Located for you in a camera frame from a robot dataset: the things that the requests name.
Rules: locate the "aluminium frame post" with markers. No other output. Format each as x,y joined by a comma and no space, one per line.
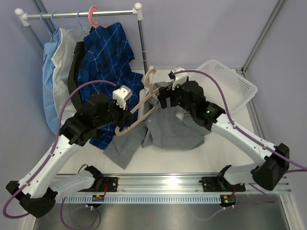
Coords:
264,32

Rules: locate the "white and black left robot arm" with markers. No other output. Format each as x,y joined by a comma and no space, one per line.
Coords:
37,193

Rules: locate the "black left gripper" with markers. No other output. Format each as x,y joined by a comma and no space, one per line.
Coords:
125,117

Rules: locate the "white metal clothes rack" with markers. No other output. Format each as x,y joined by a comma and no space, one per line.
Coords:
25,19

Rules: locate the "grey shirt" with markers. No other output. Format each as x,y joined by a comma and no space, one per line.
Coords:
171,128

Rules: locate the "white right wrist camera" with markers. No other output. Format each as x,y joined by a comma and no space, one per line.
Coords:
178,78

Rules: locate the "light blue cable duct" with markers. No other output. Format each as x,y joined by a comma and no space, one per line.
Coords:
142,199

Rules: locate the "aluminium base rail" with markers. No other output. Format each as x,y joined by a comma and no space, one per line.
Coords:
182,184

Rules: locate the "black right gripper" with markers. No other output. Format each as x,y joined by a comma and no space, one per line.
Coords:
166,92

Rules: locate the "blue plaid shirt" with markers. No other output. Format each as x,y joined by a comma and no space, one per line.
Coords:
104,68

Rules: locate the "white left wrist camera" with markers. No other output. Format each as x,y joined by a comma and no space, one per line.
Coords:
121,95

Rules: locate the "light blue shirt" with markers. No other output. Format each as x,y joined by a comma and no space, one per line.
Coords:
47,80

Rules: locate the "white shirt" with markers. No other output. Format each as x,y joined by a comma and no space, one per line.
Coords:
62,60

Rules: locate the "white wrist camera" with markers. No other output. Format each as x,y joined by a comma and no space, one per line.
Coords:
178,78
121,95

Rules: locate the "white plastic basket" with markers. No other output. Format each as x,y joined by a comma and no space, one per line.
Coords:
237,90

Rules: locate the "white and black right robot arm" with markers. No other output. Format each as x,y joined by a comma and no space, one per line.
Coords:
270,161

